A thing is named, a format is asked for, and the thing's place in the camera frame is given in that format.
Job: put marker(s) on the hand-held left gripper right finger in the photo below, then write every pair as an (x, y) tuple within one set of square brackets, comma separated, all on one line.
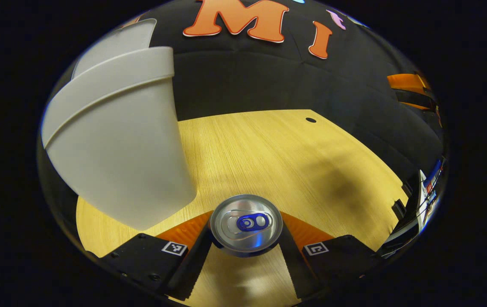
[(294, 268)]

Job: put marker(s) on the wooden desktop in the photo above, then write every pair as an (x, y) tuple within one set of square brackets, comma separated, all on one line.
[(269, 162)]

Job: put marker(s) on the white panel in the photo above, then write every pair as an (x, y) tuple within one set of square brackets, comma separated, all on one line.
[(421, 200)]

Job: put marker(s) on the black backdrop cloth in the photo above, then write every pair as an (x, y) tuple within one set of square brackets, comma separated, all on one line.
[(247, 76)]

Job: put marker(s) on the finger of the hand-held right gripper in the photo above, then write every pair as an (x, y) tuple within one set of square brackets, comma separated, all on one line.
[(405, 83)]

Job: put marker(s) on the white desktop garbage bin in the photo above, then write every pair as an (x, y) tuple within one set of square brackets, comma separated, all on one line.
[(119, 149)]

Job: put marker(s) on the silver pop can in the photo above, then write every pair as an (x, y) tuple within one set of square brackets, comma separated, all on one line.
[(243, 238)]

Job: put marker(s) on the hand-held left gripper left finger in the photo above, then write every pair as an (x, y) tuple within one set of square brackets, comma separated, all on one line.
[(192, 268)]

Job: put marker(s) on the blue and red sign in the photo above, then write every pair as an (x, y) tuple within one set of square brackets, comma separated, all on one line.
[(433, 177)]

